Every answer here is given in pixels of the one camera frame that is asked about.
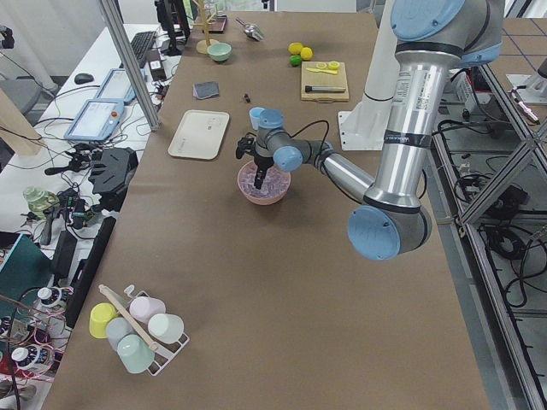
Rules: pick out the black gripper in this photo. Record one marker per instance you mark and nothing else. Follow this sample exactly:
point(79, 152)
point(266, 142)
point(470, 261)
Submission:
point(261, 162)

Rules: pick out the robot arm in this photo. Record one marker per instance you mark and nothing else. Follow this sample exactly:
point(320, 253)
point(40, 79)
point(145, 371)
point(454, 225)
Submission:
point(433, 37)

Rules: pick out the pink bowl of ice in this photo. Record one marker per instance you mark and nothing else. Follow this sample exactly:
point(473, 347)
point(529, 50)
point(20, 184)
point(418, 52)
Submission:
point(274, 187)

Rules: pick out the light blue cup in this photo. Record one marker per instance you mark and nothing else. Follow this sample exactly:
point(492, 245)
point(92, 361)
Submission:
point(254, 114)

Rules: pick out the steel ice scoop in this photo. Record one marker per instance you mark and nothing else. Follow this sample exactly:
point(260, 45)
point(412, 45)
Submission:
point(251, 30)

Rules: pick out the pink cup on rack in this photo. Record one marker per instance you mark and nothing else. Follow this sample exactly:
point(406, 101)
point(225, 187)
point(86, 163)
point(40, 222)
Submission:
point(143, 308)

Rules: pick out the white cup on rack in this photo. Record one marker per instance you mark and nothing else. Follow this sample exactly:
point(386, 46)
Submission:
point(165, 327)

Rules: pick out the white cup rack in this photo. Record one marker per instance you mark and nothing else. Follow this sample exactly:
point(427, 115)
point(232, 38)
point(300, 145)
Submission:
point(164, 353)

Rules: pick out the grey cup on rack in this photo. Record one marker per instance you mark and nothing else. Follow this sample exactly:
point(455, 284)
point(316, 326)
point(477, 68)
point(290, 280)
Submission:
point(116, 330)

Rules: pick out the yellow cup on rack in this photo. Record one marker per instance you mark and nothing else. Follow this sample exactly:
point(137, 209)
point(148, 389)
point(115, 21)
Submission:
point(101, 314)

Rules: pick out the mint cup on rack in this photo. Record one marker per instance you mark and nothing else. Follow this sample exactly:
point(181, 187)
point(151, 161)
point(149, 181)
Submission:
point(135, 353)

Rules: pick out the cream rabbit tray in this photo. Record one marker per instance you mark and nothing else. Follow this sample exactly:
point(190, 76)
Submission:
point(199, 135)

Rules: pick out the grey folded cloth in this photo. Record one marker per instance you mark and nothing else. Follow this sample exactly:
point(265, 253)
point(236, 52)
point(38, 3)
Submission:
point(206, 90)

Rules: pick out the wooden cutting board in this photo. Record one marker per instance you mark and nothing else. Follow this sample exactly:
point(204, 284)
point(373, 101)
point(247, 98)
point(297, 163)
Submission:
point(308, 78)

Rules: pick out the green lime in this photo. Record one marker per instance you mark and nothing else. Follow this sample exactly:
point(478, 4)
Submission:
point(295, 61)

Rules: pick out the yellow plastic knife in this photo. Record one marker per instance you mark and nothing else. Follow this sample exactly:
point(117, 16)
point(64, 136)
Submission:
point(320, 70)

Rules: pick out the yellow lemon lower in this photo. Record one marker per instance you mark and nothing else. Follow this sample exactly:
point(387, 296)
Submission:
point(306, 54)

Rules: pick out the yellow lemon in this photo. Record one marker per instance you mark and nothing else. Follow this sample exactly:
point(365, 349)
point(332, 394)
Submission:
point(295, 48)
point(306, 54)

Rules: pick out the mint green bowl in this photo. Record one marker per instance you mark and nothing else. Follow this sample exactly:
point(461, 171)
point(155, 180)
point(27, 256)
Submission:
point(219, 52)

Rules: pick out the yellow lemon upper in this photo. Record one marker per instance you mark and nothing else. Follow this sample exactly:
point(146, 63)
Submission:
point(295, 48)

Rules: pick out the lemon half on board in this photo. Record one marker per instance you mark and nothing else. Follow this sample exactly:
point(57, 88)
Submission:
point(333, 65)

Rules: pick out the wooden mug tree stand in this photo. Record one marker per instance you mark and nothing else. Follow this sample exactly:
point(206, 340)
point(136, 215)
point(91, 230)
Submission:
point(206, 16)

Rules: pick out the teach pendant far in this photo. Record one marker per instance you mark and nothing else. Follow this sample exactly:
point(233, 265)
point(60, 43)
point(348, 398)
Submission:
point(116, 85)

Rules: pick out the teach pendant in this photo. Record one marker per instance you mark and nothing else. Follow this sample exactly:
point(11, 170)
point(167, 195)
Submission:
point(96, 121)
point(116, 85)

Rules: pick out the teach pendant near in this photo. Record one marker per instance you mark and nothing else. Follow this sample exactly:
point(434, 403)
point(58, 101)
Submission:
point(96, 121)

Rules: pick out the black keyboard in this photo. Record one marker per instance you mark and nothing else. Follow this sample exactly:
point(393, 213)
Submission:
point(141, 43)

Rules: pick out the black computer mouse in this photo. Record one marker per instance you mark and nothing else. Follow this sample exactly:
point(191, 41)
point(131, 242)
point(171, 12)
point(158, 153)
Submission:
point(83, 78)

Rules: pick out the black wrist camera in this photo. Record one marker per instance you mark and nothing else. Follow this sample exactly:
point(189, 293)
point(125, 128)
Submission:
point(245, 146)

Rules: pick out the aluminium frame post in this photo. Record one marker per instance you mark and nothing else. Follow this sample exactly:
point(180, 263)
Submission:
point(117, 32)

